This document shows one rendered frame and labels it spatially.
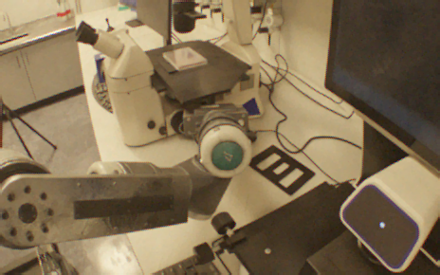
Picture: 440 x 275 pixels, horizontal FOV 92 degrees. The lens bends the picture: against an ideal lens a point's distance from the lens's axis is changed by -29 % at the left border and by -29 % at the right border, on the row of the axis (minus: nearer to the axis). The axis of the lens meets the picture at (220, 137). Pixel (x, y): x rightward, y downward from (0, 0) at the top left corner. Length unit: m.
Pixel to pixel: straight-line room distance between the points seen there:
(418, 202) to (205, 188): 0.33
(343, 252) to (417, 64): 0.28
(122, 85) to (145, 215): 0.45
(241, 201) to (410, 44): 0.51
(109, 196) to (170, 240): 0.33
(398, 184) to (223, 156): 0.27
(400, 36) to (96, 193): 0.38
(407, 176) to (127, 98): 0.64
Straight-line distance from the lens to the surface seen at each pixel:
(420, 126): 0.37
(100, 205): 0.30
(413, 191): 0.34
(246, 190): 0.69
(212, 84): 0.67
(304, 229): 0.51
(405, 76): 0.36
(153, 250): 0.61
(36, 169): 0.29
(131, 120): 0.78
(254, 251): 0.48
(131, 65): 0.71
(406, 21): 0.35
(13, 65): 2.94
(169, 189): 0.35
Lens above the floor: 1.27
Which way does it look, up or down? 38 degrees down
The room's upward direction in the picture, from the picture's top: straight up
